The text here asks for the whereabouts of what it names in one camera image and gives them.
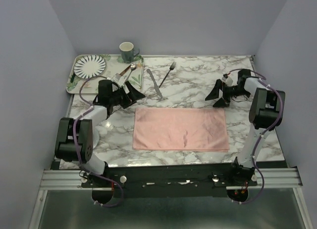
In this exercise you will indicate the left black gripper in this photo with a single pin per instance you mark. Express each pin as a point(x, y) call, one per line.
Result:
point(133, 94)

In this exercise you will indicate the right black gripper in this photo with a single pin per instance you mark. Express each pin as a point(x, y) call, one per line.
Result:
point(214, 93)

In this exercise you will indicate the pink cloth napkin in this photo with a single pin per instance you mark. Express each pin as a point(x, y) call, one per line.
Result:
point(180, 129)

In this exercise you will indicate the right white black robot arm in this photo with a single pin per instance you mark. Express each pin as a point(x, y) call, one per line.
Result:
point(265, 114)

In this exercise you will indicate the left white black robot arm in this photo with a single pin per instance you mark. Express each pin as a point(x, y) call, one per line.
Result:
point(76, 137)

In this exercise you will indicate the copper knife on tray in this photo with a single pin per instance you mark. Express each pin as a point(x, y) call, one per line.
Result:
point(125, 70)

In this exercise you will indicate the leaf pattern serving tray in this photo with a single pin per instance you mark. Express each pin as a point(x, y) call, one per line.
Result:
point(114, 65)

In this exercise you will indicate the silver spoon on tray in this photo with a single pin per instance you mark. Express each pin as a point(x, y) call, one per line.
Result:
point(133, 66)

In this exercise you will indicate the silver table knife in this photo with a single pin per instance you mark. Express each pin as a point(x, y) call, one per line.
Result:
point(154, 83)

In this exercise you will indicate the white saucer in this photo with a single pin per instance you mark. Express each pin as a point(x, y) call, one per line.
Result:
point(96, 137)

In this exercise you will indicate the green ceramic mug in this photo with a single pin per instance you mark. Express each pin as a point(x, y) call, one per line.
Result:
point(128, 52)

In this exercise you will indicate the striped white plate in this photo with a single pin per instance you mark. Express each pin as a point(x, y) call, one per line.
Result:
point(89, 66)

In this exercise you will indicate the black silver fork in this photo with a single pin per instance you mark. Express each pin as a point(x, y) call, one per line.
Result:
point(172, 67)

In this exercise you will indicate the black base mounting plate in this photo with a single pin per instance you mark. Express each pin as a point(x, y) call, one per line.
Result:
point(173, 181)

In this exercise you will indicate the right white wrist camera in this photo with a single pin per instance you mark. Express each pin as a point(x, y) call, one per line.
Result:
point(227, 80)

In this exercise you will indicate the aluminium rail frame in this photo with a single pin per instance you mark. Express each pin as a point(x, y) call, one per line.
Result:
point(267, 175)

